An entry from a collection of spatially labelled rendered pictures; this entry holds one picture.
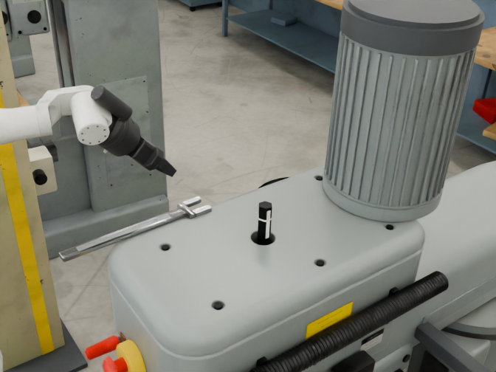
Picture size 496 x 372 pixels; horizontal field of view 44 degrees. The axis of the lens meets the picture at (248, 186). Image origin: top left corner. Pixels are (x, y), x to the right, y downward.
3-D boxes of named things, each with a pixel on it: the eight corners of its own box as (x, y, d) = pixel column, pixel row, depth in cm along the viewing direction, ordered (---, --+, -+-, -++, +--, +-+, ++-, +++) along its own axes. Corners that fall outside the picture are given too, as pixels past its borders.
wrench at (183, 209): (66, 266, 86) (65, 262, 85) (55, 252, 88) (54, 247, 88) (211, 211, 98) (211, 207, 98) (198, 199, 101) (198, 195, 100)
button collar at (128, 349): (135, 392, 88) (132, 363, 84) (117, 364, 92) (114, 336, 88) (147, 385, 89) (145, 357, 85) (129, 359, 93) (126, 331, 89)
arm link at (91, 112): (103, 162, 132) (66, 139, 123) (94, 127, 138) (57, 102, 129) (144, 133, 129) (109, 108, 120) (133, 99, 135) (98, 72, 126)
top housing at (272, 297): (182, 437, 82) (178, 354, 73) (102, 318, 99) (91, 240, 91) (421, 302, 105) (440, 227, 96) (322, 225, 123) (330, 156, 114)
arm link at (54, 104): (107, 133, 130) (41, 143, 126) (99, 103, 135) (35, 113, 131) (105, 111, 125) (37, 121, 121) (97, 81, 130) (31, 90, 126)
